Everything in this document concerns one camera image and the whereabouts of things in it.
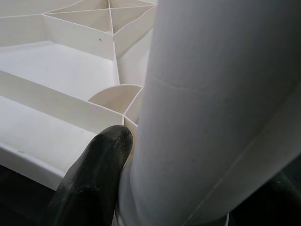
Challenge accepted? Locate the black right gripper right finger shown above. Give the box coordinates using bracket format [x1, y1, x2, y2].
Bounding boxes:
[229, 174, 301, 226]

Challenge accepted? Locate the white plastic children table top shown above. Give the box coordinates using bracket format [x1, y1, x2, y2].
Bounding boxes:
[0, 0, 157, 191]

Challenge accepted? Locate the black tablecloth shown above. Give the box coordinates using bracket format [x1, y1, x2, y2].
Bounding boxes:
[0, 153, 301, 226]

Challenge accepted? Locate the white plastic table leg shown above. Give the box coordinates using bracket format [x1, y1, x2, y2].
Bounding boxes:
[114, 0, 301, 226]

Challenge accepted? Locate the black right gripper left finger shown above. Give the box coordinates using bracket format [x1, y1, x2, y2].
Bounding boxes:
[46, 124, 134, 226]

